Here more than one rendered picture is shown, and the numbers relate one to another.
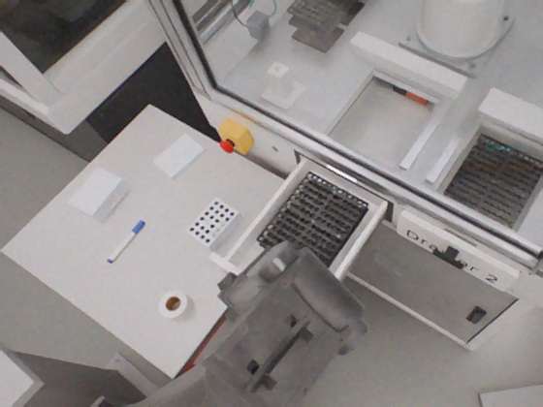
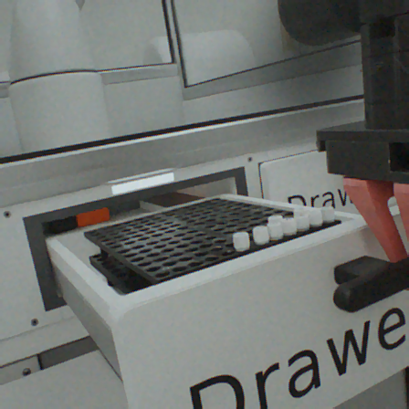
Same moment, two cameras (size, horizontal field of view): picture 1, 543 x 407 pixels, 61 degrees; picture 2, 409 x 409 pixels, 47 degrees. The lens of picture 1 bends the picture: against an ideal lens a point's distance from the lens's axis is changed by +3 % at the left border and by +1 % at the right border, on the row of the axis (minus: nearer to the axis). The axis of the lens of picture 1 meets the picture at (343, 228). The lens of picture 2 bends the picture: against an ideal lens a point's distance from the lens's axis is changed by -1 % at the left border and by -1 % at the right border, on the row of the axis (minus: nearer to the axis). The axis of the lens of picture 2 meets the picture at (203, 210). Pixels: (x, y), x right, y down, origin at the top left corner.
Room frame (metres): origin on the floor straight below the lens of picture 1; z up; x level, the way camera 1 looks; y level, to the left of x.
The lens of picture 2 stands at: (0.26, 0.48, 1.01)
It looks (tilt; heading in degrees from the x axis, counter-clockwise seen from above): 12 degrees down; 294
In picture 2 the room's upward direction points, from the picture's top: 9 degrees counter-clockwise
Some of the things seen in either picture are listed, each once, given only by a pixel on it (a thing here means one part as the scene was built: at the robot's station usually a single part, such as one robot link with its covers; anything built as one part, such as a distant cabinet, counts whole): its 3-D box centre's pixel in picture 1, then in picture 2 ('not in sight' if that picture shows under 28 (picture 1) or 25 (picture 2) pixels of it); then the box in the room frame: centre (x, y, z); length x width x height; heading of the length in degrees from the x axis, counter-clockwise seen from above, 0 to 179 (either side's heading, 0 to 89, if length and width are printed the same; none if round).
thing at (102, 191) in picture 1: (100, 195); not in sight; (0.67, 0.66, 0.79); 0.13 x 0.09 x 0.05; 146
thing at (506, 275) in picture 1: (453, 250); (344, 181); (0.35, -0.25, 0.87); 0.29 x 0.02 x 0.11; 51
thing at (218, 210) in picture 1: (214, 224); not in sight; (0.54, 0.35, 0.78); 0.12 x 0.08 x 0.04; 138
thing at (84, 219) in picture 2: not in sight; (78, 212); (0.85, -0.24, 0.86); 0.11 x 0.04 x 0.06; 51
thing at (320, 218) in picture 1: (314, 226); (201, 256); (0.45, 0.07, 0.87); 0.22 x 0.18 x 0.06; 141
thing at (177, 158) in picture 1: (179, 156); not in sight; (0.78, 0.45, 0.77); 0.13 x 0.09 x 0.02; 132
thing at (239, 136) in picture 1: (235, 137); not in sight; (0.74, 0.26, 0.88); 0.07 x 0.05 x 0.07; 51
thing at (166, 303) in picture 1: (175, 305); not in sight; (0.33, 0.44, 0.78); 0.07 x 0.07 x 0.04
